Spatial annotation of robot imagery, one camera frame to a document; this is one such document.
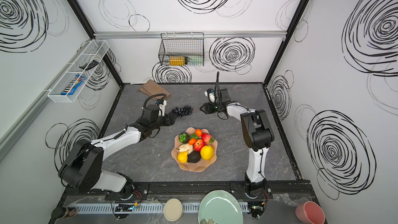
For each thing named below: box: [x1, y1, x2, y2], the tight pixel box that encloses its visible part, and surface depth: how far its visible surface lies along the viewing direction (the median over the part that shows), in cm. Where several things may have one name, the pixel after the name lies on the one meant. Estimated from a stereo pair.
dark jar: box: [51, 206, 79, 220], surface depth 65 cm
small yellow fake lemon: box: [177, 150, 189, 164], surface depth 80 cm
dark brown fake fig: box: [178, 132, 190, 144], surface depth 84 cm
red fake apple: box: [193, 138, 207, 152], surface depth 84 cm
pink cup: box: [294, 201, 326, 224], surface depth 62 cm
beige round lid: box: [163, 198, 184, 223], surface depth 65 cm
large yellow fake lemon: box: [200, 144, 215, 161], surface depth 80 cm
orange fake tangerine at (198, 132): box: [194, 128, 203, 137], surface depth 86 cm
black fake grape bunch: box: [171, 105, 194, 118], surface depth 101 cm
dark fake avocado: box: [187, 150, 202, 164], surface depth 81 cm
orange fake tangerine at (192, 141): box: [188, 137, 197, 146], surface depth 84 cm
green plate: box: [197, 189, 244, 224], surface depth 70 cm
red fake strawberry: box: [201, 133, 216, 144], surface depth 85 cm
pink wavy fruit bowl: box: [171, 127, 219, 173], surface depth 82 cm
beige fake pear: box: [176, 143, 194, 154], surface depth 83 cm
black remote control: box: [78, 59, 100, 71], surface depth 82 cm
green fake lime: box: [189, 132, 200, 140], surface depth 86 cm
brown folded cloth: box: [136, 79, 172, 100], surface depth 118 cm
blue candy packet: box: [60, 74, 87, 96], surface depth 72 cm
